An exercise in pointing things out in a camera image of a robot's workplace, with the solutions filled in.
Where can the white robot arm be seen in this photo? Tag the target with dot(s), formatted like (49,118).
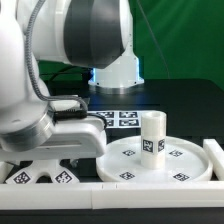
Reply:
(85,33)

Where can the white left fence bar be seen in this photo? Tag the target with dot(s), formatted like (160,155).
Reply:
(5,169)

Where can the white right fence bar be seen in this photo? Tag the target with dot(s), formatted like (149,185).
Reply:
(216,155)

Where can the white marker sheet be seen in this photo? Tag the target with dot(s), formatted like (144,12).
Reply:
(119,119)

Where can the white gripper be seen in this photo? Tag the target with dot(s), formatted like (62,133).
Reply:
(27,132)

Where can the white cross table base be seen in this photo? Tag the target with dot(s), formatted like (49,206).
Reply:
(50,168)

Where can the white round table top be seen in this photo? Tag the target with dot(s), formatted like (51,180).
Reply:
(124,162)

